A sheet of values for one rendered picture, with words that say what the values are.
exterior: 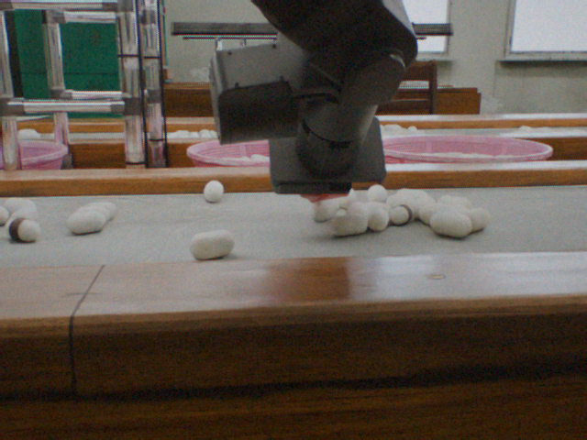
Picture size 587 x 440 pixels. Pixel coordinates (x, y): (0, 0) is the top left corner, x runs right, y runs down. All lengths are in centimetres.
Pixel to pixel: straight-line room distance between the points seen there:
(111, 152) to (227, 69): 66
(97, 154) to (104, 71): 226
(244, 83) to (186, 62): 521
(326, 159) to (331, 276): 15
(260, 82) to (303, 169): 13
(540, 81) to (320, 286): 585
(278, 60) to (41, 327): 23
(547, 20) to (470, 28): 68
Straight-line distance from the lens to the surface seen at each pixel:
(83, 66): 334
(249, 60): 43
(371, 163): 54
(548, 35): 617
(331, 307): 33
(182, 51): 563
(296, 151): 53
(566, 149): 121
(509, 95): 606
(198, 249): 48
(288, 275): 38
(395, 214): 59
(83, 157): 108
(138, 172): 75
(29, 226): 57
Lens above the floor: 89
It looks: 15 degrees down
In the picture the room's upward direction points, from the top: straight up
